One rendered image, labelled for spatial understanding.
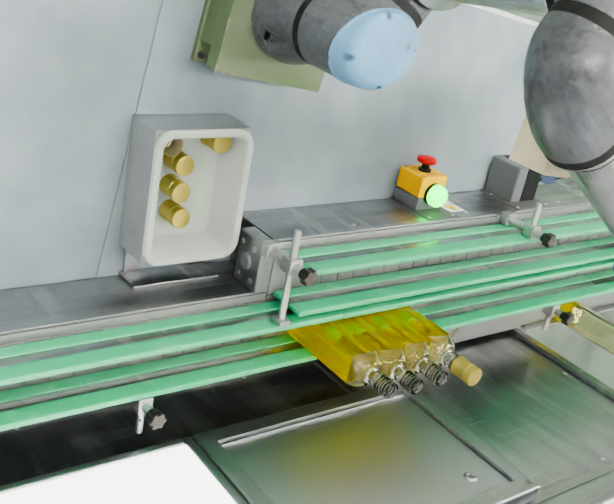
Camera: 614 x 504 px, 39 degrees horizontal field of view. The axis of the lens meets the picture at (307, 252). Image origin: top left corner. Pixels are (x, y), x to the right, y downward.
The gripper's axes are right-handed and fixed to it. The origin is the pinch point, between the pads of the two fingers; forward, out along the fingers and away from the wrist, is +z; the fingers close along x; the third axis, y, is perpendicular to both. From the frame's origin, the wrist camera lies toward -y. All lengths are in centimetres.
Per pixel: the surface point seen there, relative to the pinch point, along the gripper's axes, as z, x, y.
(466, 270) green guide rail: 18.5, 32.8, -10.0
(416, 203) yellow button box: 28.3, 23.0, -0.2
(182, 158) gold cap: 29, 19, 54
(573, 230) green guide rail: 15.1, 21.4, -35.3
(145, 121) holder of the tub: 32, 15, 61
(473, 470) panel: -13, 55, 11
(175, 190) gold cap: 29, 25, 54
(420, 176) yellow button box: 29.1, 17.7, 0.4
